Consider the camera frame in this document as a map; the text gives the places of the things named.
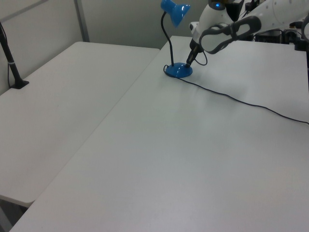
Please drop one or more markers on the black gripper silver flange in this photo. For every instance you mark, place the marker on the black gripper silver flange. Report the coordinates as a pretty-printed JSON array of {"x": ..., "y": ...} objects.
[{"x": 194, "y": 50}]

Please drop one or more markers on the blue gooseneck desk lamp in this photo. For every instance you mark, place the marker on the blue gooseneck desk lamp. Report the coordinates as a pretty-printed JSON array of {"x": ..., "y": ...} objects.
[{"x": 178, "y": 70}]

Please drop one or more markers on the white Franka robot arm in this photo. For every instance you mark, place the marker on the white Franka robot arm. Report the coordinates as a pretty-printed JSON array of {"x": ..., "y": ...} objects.
[{"x": 241, "y": 26}]

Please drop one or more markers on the black electronics box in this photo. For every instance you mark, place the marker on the black electronics box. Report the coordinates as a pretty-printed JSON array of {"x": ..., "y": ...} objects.
[{"x": 268, "y": 36}]

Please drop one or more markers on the black pole with base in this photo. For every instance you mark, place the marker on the black pole with base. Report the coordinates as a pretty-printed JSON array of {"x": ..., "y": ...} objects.
[{"x": 9, "y": 60}]

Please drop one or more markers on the grey partition post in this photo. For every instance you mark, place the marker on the grey partition post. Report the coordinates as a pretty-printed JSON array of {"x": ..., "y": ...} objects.
[{"x": 81, "y": 21}]

